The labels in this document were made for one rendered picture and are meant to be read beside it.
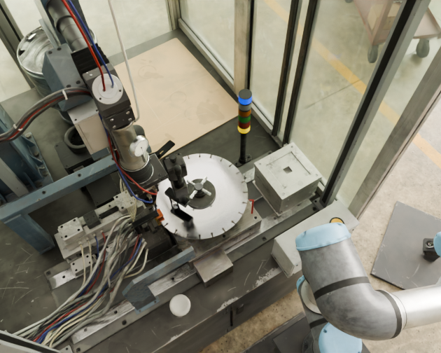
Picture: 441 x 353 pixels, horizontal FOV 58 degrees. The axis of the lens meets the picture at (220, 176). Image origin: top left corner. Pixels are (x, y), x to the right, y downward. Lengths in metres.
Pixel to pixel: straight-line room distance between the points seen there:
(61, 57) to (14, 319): 0.96
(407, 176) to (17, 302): 2.20
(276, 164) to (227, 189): 0.23
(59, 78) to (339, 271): 0.71
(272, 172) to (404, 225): 1.23
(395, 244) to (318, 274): 1.64
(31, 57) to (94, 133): 0.84
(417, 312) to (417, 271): 1.53
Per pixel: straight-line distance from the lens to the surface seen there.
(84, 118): 0.94
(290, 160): 1.51
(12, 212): 1.41
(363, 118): 1.15
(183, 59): 2.07
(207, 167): 1.42
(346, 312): 0.83
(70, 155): 1.59
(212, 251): 1.42
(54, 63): 1.00
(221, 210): 1.34
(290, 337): 1.44
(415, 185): 2.71
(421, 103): 1.03
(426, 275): 2.46
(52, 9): 1.06
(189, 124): 1.79
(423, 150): 2.88
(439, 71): 0.97
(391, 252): 2.44
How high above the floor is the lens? 2.16
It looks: 60 degrees down
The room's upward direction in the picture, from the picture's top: 3 degrees counter-clockwise
